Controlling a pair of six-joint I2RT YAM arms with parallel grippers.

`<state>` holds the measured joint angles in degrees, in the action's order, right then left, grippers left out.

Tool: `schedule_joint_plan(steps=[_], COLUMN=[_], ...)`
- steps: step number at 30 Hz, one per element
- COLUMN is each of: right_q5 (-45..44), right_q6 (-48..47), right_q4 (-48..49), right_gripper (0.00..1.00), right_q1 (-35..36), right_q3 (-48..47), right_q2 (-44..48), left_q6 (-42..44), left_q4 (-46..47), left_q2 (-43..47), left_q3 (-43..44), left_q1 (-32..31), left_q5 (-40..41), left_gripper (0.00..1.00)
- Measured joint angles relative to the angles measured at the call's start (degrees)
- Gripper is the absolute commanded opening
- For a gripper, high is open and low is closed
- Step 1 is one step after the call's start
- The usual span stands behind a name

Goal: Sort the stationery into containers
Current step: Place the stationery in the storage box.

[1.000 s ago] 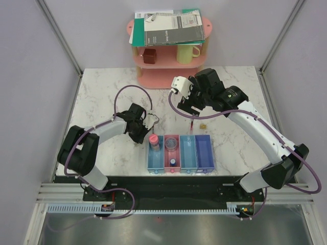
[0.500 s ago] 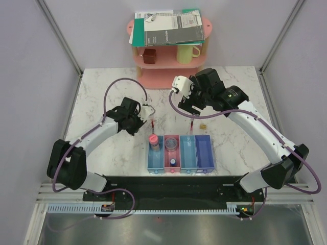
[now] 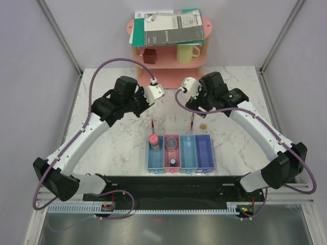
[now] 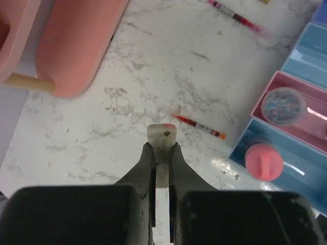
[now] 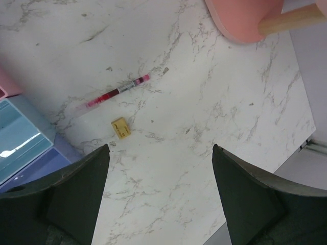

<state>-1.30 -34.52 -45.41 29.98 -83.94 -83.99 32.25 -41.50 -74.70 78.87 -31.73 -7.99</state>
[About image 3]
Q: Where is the light blue cable duct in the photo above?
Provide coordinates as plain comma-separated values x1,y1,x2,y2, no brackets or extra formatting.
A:
47,203,241,215

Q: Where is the purple cable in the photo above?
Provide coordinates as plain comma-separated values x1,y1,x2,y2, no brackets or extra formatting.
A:
175,88,318,220
32,58,158,211

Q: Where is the pink bin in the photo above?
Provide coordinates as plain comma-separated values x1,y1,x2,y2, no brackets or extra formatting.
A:
163,135,181,174

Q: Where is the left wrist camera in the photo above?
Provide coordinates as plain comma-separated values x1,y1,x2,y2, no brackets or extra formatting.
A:
144,84,166,106

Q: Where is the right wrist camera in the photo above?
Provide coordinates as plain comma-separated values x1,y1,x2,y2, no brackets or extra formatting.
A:
180,77,202,99

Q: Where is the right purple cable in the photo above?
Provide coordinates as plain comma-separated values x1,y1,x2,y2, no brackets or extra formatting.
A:
175,88,318,220

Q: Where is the pink wooden shelf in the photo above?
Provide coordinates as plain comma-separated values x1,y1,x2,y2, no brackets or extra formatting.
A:
132,17,213,89

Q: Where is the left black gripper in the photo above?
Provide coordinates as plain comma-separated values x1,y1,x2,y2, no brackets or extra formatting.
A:
124,87,155,118

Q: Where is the left red pen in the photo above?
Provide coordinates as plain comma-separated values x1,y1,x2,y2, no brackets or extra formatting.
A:
151,119,155,134

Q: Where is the stack of manuals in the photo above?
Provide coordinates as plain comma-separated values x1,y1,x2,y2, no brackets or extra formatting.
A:
129,9,205,47

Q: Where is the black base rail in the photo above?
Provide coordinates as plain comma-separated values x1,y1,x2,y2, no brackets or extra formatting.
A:
80,176,264,212

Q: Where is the right red pen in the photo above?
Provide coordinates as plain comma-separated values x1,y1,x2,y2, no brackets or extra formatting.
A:
189,113,195,135

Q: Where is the brown cube box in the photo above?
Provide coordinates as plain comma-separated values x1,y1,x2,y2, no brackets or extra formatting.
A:
142,48,157,64

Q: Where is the red pen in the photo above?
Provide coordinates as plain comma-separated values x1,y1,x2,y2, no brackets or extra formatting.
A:
189,113,195,135
151,119,155,134

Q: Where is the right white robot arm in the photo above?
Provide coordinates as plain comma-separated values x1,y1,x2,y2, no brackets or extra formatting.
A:
181,71,307,201

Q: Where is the pink cap glue stick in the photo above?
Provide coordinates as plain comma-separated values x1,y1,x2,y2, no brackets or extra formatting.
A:
149,133,160,151

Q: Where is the purple blue bin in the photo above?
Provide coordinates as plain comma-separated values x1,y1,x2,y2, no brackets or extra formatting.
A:
195,135,215,174

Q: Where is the clear purple round container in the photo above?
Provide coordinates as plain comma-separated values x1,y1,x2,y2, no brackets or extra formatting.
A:
165,137,178,152

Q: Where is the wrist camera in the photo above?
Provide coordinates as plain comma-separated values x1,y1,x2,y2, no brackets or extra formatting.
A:
180,77,202,99
144,84,166,106

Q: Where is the yellow mug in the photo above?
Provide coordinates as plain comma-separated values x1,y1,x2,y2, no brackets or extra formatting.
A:
176,45,200,64

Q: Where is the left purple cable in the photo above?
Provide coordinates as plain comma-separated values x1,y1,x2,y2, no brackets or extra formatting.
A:
32,58,158,211

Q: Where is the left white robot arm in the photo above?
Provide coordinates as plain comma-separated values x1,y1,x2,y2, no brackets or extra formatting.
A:
33,76,165,202

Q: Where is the blue glue stick grey cap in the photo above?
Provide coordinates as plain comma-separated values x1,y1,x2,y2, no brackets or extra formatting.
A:
169,158,177,167

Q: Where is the light blue bin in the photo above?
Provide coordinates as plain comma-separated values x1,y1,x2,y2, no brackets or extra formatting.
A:
179,135,198,174
147,135,164,174

